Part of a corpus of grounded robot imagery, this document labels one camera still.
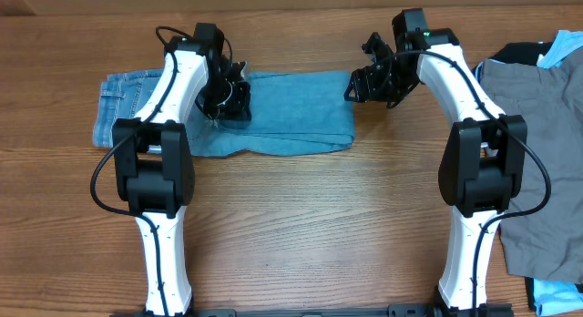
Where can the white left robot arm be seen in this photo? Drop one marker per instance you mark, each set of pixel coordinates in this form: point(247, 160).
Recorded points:
point(154, 170)

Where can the light blue folded garment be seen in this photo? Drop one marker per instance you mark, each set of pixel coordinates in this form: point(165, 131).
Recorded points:
point(546, 247)

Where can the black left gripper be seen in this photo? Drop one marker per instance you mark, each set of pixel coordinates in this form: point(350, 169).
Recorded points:
point(235, 112)

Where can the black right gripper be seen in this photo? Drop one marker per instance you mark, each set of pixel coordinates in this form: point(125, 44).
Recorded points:
point(368, 87)

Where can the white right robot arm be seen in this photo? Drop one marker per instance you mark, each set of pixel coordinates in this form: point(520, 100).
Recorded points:
point(481, 168)

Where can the light blue denim jeans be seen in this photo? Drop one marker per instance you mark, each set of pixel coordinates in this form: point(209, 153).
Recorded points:
point(292, 114)

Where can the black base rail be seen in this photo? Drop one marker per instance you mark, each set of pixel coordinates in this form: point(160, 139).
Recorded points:
point(393, 310)

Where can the black folded garment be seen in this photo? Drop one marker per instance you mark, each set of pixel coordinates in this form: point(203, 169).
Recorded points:
point(511, 59)

